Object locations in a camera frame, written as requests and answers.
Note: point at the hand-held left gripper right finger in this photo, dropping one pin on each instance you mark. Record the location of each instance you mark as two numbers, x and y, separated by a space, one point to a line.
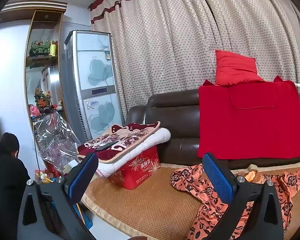
218 177

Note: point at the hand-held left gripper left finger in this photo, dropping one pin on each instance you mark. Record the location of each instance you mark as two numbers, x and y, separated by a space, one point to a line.
83 177

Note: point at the orange black floral garment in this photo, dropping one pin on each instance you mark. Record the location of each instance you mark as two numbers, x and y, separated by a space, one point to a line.
205 192

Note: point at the black phone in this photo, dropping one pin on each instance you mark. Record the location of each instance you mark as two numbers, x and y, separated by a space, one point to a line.
106 146

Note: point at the clear plastic bag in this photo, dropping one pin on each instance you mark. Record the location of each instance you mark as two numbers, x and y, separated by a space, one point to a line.
55 140

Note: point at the red gift box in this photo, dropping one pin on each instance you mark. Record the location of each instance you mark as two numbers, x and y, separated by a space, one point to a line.
137 170

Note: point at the folded floral blanket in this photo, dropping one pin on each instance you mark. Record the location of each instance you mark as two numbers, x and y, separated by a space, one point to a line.
125 140

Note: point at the red blanket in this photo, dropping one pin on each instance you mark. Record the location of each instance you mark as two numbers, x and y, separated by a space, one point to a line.
250 125

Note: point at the woven straw sofa mat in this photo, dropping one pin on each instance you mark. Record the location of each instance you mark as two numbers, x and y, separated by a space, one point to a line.
145 205

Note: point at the brown leather sofa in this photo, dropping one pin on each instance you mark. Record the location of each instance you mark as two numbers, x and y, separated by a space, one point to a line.
180 120

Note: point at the artificial flower ornament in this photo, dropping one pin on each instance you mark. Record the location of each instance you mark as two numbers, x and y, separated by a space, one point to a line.
42 102

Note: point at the silver standing air conditioner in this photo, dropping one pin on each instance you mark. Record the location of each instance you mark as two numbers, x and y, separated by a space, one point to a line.
97 80

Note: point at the red pillow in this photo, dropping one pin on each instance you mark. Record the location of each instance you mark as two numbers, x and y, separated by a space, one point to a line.
233 67

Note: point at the yellow bottle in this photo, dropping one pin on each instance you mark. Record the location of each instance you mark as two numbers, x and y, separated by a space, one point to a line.
53 50

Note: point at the green ornament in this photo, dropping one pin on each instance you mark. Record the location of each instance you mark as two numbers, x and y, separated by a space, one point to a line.
39 47

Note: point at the beige dotted curtain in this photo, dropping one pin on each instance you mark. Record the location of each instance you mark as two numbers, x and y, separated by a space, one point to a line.
165 42

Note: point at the wooden display shelf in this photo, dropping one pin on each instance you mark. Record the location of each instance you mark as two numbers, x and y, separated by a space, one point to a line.
52 25

